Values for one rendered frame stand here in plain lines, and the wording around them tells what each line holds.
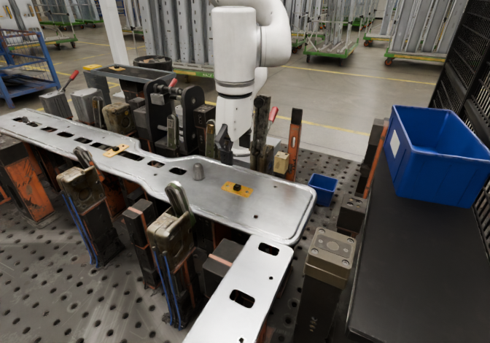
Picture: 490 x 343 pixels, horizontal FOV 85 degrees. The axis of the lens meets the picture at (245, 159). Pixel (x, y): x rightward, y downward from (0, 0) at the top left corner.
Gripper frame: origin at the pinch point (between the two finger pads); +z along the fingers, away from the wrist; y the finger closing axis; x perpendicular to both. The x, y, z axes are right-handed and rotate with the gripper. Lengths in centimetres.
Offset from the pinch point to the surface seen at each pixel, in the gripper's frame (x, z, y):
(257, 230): 11.2, 12.1, 10.8
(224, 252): 6.8, 13.8, 18.1
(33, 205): -76, 34, 19
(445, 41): 130, 60, -704
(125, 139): -50, 12, -7
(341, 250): 29.1, 5.7, 13.6
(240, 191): 1.6, 11.6, 0.7
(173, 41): -337, 48, -371
